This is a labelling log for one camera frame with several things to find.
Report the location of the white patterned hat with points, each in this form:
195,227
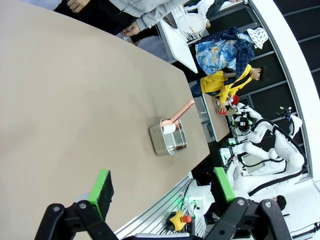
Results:
258,37

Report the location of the steel rectangular container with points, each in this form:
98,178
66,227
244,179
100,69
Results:
157,142

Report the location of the aluminium frame rail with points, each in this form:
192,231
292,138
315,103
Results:
155,212

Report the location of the person's left hand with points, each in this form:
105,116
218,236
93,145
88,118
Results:
131,30

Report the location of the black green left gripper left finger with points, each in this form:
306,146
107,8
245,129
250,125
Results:
100,195

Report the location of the blue floral shirt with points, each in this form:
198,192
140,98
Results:
212,55

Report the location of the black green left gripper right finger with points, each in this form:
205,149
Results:
225,190

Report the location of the person's right hand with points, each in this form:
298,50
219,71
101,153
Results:
76,4

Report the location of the red cap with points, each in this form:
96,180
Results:
235,99

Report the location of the person's left forearm grey sleeve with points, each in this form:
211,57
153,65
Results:
152,18

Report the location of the yellow emergency stop button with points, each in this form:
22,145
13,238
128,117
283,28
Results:
178,220

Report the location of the computer monitor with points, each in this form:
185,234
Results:
252,163

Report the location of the pink spoon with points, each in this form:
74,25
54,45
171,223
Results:
182,110

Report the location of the white round plate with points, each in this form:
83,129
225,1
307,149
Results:
191,22

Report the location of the person dark vest white sleeves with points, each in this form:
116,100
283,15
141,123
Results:
202,5

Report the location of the person in grey hoodie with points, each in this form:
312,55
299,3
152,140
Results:
140,7

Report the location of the white control box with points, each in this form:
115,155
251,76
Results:
197,200

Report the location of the small brown top table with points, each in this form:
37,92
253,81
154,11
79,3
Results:
215,122

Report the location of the navy plaid shirt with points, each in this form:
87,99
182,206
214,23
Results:
241,51

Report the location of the person in yellow jacket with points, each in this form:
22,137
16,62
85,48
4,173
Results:
225,87

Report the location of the person with black hair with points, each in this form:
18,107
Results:
280,200

